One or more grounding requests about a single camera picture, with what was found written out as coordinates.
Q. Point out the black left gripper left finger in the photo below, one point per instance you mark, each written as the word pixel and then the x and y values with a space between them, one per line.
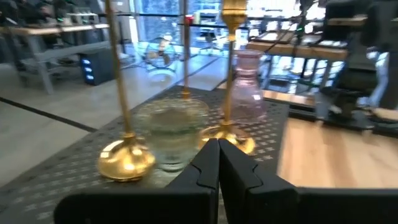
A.
pixel 186 202

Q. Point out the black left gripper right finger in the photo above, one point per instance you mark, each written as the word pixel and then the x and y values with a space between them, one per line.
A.
pixel 264 202

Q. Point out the tall gold candlestick holder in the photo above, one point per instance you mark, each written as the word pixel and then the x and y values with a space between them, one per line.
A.
pixel 186 62
pixel 126 161

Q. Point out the clear ribbed glass candle holder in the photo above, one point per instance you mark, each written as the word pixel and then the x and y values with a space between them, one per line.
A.
pixel 171 130

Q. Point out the pink ribbed glass candle holder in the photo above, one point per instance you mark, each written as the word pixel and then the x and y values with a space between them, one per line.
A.
pixel 248 93

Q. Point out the short gold candlestick holder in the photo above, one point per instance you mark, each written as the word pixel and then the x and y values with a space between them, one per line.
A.
pixel 228 93

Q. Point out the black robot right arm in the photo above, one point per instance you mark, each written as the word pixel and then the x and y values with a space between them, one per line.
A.
pixel 357 62

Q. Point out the black perforated metal stand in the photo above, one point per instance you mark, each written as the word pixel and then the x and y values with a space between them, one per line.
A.
pixel 77 161

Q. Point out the round floor fan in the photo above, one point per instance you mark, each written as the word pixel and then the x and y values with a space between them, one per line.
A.
pixel 160 53

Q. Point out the wooden workbench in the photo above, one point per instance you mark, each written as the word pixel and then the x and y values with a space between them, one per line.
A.
pixel 298 51

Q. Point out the black computer tower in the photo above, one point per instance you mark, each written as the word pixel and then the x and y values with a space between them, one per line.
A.
pixel 96 67

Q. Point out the wooden table grey legs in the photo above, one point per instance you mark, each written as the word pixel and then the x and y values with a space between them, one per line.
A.
pixel 40 46

